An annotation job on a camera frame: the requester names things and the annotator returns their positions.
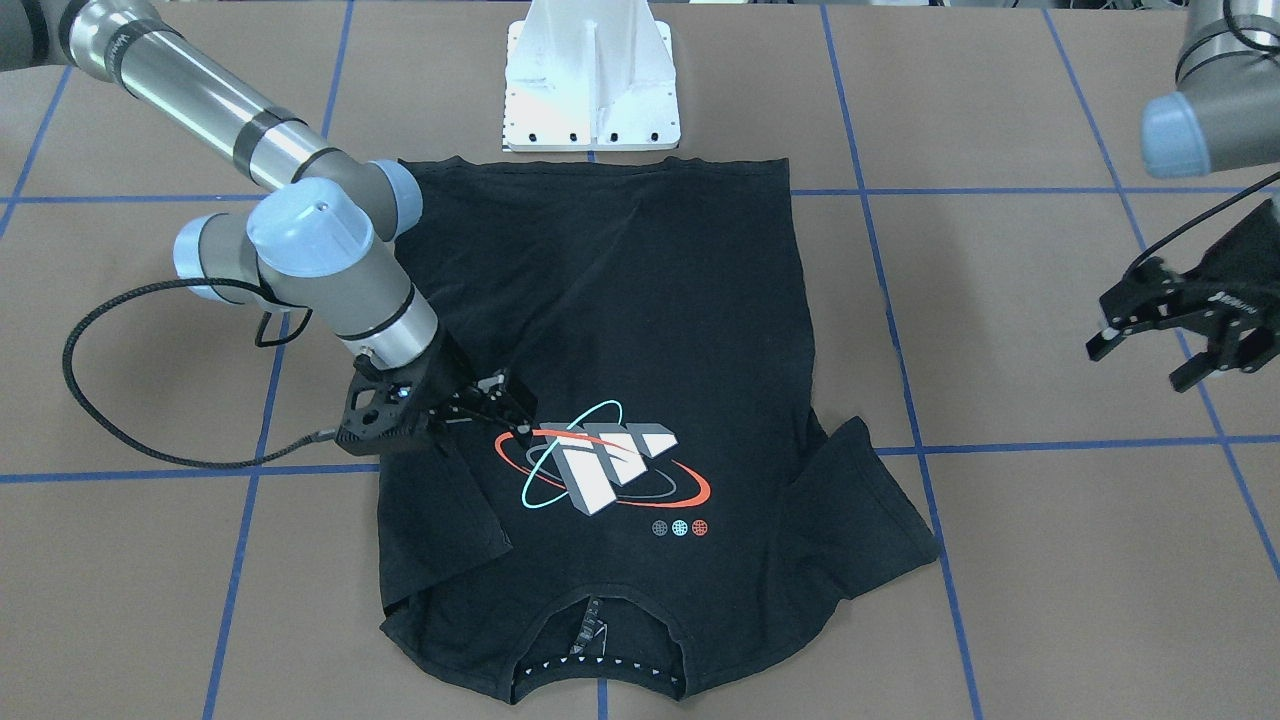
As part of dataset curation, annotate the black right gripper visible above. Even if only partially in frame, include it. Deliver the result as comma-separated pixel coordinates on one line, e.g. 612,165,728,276
337,331,538,457

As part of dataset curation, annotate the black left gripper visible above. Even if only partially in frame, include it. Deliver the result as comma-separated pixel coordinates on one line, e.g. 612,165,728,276
1085,200,1279,393

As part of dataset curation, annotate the black graphic t-shirt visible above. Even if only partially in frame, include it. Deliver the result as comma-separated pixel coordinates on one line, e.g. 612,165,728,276
378,158,940,705

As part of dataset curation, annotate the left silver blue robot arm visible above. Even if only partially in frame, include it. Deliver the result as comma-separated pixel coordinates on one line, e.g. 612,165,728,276
1085,1,1279,392

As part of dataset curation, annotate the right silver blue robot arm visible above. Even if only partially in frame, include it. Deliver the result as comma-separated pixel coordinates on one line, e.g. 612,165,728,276
1,1,527,484

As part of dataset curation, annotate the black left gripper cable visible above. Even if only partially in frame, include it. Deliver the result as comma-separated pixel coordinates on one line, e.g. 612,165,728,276
1128,170,1280,272

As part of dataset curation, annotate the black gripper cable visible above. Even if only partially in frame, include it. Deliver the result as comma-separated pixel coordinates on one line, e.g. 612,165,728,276
61,278,346,469
1128,170,1280,272

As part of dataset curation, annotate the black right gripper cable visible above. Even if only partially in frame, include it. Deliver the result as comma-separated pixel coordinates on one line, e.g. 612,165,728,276
61,278,346,469

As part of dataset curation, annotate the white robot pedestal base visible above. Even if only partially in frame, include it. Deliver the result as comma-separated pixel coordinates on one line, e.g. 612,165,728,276
500,1,682,152

